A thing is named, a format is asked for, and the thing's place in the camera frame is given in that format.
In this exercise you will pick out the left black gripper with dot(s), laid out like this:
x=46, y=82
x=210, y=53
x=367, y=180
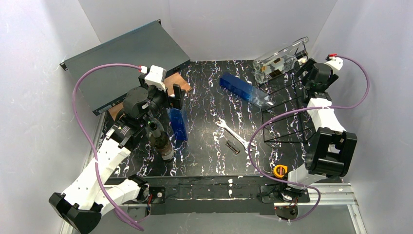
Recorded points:
x=178, y=97

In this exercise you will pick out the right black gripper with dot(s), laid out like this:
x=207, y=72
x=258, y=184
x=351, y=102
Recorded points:
x=303, y=69

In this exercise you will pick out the clear round glass bottle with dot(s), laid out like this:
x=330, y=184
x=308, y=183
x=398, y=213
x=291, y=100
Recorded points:
x=293, y=48

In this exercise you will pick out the clear square labelled bottle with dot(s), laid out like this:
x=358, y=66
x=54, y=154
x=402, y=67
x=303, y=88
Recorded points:
x=277, y=64

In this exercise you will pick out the black wire wine rack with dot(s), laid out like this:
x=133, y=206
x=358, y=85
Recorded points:
x=286, y=92

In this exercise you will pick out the blue square bottle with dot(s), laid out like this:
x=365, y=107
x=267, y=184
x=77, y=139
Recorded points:
x=246, y=91
x=179, y=121

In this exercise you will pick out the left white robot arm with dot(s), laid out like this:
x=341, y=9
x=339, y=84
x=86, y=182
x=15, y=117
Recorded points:
x=85, y=201

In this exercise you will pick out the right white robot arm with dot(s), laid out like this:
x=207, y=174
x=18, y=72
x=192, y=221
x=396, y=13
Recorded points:
x=331, y=147

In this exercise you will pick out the dark green wine bottle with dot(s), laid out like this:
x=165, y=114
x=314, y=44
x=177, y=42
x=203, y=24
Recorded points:
x=161, y=142

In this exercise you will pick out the brown wooden board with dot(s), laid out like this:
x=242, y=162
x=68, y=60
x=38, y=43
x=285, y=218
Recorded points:
x=169, y=82

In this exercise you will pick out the grey metal electronics box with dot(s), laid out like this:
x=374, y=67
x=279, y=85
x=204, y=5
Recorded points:
x=147, y=45

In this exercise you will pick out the silver combination wrench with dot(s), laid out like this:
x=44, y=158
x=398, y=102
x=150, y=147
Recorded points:
x=221, y=123

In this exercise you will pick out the yellow tape measure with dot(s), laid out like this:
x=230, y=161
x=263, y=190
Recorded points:
x=280, y=171

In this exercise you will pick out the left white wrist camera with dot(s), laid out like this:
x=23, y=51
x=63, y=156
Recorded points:
x=155, y=75

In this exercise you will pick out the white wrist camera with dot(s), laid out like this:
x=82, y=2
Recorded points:
x=155, y=75
x=334, y=62

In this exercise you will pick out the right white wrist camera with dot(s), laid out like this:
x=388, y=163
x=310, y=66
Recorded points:
x=334, y=62

